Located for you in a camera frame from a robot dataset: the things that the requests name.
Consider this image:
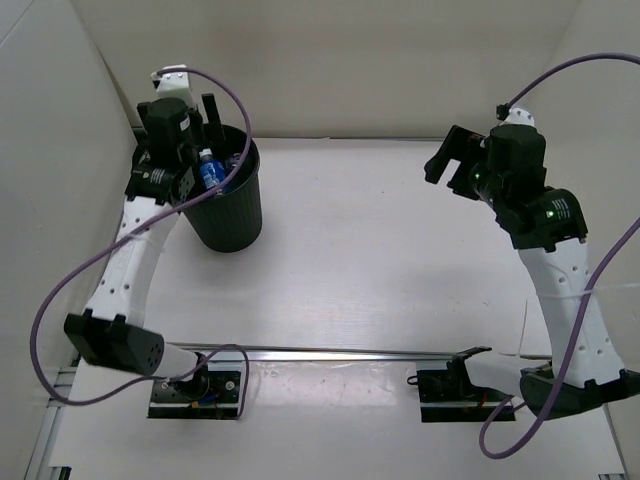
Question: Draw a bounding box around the clear bottle blue label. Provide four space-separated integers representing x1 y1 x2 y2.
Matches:
199 148 226 190

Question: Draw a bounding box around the clear crushed plastic bottle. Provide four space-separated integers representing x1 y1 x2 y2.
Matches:
216 153 243 197

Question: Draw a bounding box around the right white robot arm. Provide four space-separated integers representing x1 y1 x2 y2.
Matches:
424 124 639 419

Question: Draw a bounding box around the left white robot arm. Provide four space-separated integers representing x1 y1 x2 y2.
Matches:
64 93 210 400

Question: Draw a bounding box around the black plastic bin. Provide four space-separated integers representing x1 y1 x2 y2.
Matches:
184 124 262 253

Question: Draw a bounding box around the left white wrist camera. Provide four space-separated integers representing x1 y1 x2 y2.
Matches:
151 64 196 109

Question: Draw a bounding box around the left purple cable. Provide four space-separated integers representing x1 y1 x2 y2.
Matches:
29 67 254 420

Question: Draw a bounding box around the aluminium rail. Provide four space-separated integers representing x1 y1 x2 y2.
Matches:
164 341 556 363

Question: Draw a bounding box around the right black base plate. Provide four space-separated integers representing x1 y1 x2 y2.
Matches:
406 364 506 424

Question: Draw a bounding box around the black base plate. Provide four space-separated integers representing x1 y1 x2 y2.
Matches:
406 364 506 424
147 362 246 420

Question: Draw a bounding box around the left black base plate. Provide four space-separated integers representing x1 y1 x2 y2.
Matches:
147 362 246 420

